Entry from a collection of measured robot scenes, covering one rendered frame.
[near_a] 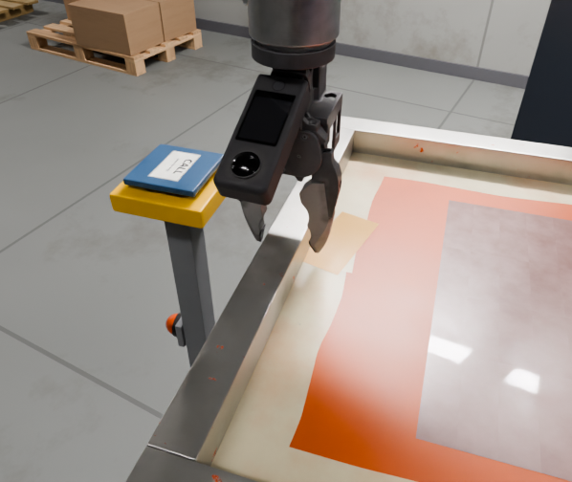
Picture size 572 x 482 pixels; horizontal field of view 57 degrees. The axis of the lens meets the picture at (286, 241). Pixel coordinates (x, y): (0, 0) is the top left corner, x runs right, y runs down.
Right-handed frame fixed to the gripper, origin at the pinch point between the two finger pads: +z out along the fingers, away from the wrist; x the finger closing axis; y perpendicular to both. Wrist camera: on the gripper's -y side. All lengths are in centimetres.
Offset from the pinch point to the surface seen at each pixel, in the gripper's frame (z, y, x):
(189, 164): 1.0, 13.0, 17.5
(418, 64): 95, 325, 9
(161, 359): 98, 49, 57
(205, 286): 22.4, 12.2, 17.1
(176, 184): 1.1, 8.0, 16.9
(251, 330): -0.9, -13.5, -1.2
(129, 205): 3.9, 5.6, 22.7
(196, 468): -0.9, -25.8, -2.1
